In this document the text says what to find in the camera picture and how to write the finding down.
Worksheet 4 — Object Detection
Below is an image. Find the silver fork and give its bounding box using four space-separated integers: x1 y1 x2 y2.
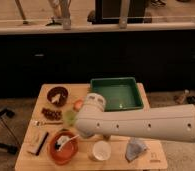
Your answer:
32 121 63 126

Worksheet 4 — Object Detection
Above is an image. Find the wooden table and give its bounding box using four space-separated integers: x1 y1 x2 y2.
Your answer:
15 84 168 171

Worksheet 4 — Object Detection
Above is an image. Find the dark brown bowl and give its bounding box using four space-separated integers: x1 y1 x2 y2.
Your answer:
47 86 68 107

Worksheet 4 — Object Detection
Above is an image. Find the white dish brush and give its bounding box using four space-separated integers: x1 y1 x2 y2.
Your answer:
55 135 77 151

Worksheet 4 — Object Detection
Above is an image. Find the green vegetable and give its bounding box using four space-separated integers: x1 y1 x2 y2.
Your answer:
63 110 77 126

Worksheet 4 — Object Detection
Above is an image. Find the white cup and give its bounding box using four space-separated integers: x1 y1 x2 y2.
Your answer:
90 140 111 161

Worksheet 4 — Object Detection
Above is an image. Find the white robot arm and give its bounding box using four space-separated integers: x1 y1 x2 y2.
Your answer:
75 93 195 143

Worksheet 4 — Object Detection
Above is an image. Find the grey blue cloth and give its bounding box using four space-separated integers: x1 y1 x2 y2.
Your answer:
125 138 148 162

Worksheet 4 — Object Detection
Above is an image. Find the brown chocolate bar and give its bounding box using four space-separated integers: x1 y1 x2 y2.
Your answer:
41 108 62 121

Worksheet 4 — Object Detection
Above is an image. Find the red bowl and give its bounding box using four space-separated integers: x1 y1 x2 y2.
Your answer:
47 131 78 165

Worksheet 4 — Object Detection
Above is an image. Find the black tripod stand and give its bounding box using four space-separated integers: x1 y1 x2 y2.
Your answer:
0 105 19 156

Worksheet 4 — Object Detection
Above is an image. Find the green plastic tray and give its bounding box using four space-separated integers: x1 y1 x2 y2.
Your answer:
90 77 144 111

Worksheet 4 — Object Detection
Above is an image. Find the orange fruit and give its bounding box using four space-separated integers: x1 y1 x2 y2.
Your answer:
73 99 83 111

